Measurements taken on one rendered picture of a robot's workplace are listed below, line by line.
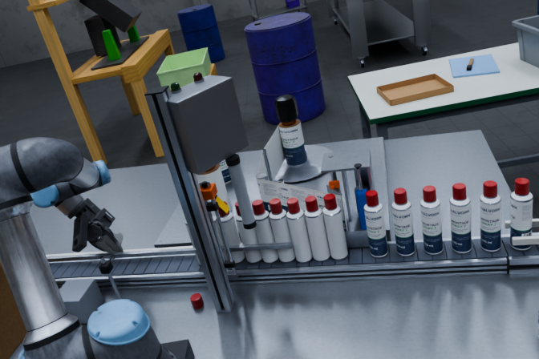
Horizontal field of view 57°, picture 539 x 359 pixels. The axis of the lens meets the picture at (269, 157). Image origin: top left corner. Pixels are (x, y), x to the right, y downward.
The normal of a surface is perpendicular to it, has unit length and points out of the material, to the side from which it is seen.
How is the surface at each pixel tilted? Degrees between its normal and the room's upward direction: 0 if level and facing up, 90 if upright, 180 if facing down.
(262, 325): 0
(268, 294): 0
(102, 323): 7
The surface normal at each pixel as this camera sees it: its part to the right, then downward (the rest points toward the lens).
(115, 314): -0.09, -0.88
